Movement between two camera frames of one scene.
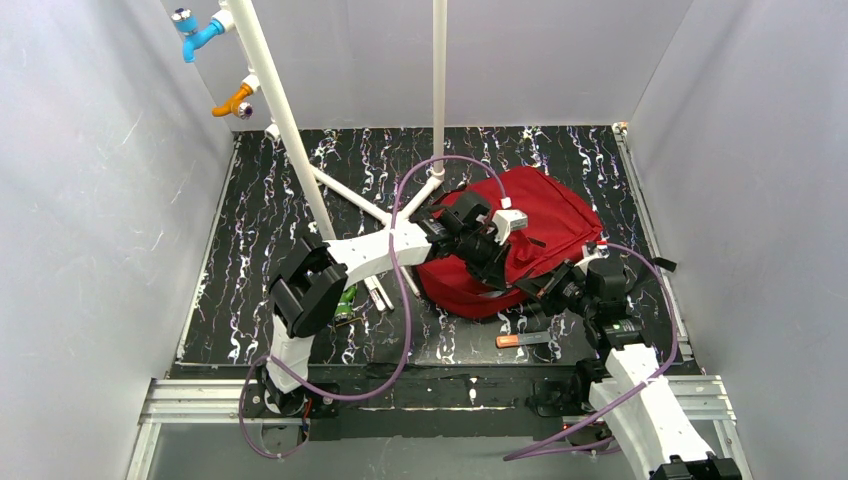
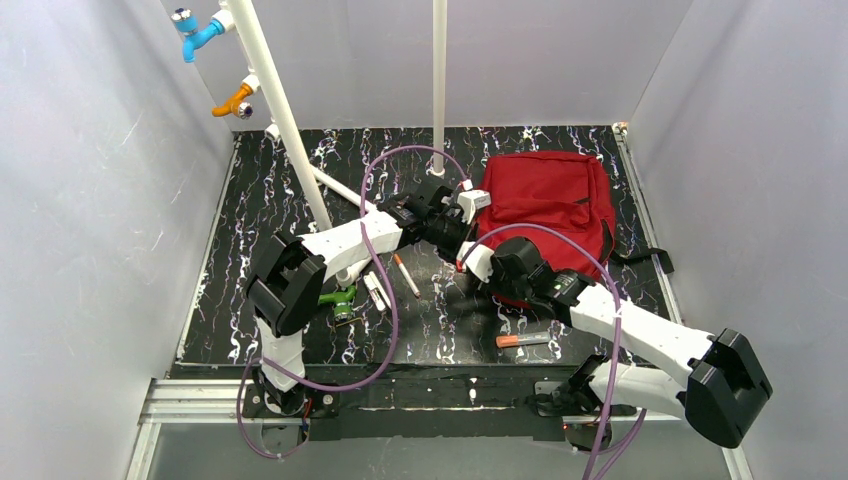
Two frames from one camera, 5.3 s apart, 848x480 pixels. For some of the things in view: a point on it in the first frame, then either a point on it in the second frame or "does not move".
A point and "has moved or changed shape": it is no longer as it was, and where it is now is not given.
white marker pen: (382, 292) does not move
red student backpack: (541, 220) has moved or changed shape
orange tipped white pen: (410, 281) does not move
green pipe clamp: (345, 307) does not move
